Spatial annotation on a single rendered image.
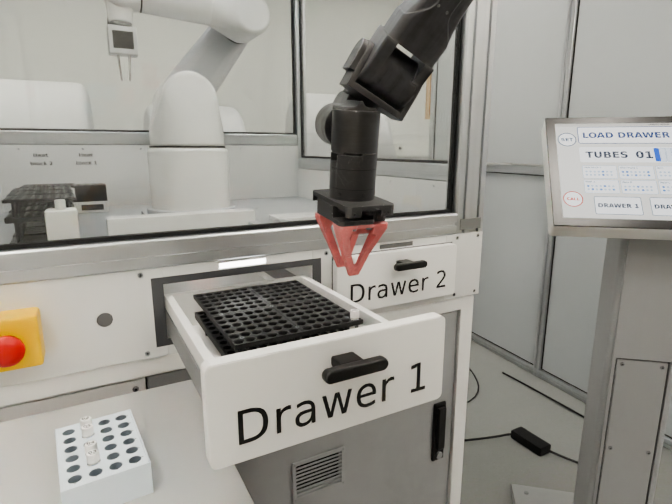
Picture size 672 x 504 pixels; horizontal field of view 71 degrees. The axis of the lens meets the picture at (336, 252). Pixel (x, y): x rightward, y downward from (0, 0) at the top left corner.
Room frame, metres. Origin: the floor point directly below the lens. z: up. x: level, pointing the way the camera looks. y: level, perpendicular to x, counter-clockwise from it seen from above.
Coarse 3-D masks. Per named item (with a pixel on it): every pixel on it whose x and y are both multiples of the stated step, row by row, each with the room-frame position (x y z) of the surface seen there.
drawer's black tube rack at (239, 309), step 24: (240, 288) 0.74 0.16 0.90; (264, 288) 0.74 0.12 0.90; (288, 288) 0.74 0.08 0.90; (216, 312) 0.63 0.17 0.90; (240, 312) 0.62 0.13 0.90; (264, 312) 0.62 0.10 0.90; (288, 312) 0.62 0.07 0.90; (312, 312) 0.63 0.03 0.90; (336, 312) 0.63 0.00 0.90; (216, 336) 0.61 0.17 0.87; (240, 336) 0.54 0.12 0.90; (312, 336) 0.61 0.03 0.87
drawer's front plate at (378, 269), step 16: (352, 256) 0.85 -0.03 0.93; (368, 256) 0.86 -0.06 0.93; (384, 256) 0.88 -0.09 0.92; (400, 256) 0.90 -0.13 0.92; (416, 256) 0.91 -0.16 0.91; (432, 256) 0.93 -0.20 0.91; (448, 256) 0.96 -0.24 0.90; (336, 272) 0.83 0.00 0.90; (368, 272) 0.86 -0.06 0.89; (384, 272) 0.88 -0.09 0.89; (400, 272) 0.90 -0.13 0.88; (416, 272) 0.92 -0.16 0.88; (432, 272) 0.94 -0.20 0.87; (448, 272) 0.96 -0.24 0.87; (336, 288) 0.83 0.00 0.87; (368, 288) 0.86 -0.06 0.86; (384, 288) 0.88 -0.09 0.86; (416, 288) 0.92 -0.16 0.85; (432, 288) 0.94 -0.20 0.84; (448, 288) 0.96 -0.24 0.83; (368, 304) 0.86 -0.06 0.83; (384, 304) 0.88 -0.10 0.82
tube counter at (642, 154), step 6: (636, 150) 1.09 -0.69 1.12; (642, 150) 1.09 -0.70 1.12; (648, 150) 1.09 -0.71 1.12; (654, 150) 1.09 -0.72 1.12; (660, 150) 1.08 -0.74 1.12; (666, 150) 1.08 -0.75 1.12; (636, 156) 1.08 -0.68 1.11; (642, 156) 1.08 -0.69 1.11; (648, 156) 1.08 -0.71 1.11; (654, 156) 1.08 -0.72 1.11; (660, 156) 1.07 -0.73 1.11; (666, 156) 1.07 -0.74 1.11
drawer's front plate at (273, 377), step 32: (416, 320) 0.52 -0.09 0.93; (256, 352) 0.43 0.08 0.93; (288, 352) 0.44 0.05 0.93; (320, 352) 0.45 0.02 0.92; (384, 352) 0.49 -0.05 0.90; (416, 352) 0.51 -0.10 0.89; (224, 384) 0.40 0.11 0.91; (256, 384) 0.42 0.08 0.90; (288, 384) 0.44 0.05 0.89; (320, 384) 0.45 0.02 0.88; (352, 384) 0.47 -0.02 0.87; (224, 416) 0.40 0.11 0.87; (256, 416) 0.42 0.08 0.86; (288, 416) 0.44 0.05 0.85; (320, 416) 0.45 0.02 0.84; (352, 416) 0.47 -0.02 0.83; (224, 448) 0.40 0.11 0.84; (256, 448) 0.42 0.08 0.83
